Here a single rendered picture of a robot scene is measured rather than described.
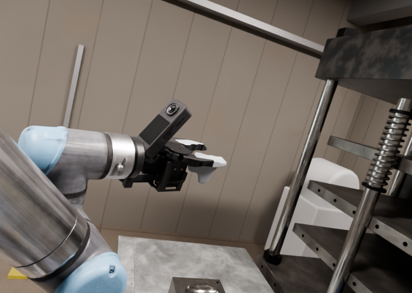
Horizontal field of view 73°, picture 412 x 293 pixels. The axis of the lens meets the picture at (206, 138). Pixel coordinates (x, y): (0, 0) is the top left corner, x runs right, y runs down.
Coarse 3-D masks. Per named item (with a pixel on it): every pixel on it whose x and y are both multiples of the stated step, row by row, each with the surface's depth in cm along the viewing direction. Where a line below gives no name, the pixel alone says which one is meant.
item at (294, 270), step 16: (256, 256) 160; (288, 256) 165; (272, 272) 144; (288, 272) 148; (304, 272) 153; (320, 272) 157; (272, 288) 140; (288, 288) 134; (304, 288) 138; (320, 288) 142
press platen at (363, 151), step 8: (328, 144) 143; (336, 144) 138; (344, 144) 133; (352, 144) 129; (360, 144) 134; (352, 152) 128; (360, 152) 124; (368, 152) 120; (376, 152) 116; (400, 160) 106; (408, 160) 103; (400, 168) 105; (408, 168) 102
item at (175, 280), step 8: (176, 280) 106; (184, 280) 107; (192, 280) 108; (200, 280) 109; (208, 280) 111; (216, 280) 112; (176, 288) 101; (184, 288) 103; (192, 288) 105; (200, 288) 107; (208, 288) 107; (216, 288) 107
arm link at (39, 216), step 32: (0, 128) 23; (0, 160) 22; (0, 192) 22; (32, 192) 24; (0, 224) 23; (32, 224) 24; (64, 224) 27; (0, 256) 25; (32, 256) 25; (64, 256) 27; (96, 256) 30; (64, 288) 28; (96, 288) 29
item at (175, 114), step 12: (168, 108) 50; (180, 108) 49; (156, 120) 50; (168, 120) 49; (180, 120) 49; (144, 132) 50; (156, 132) 48; (168, 132) 48; (144, 144) 48; (156, 144) 48
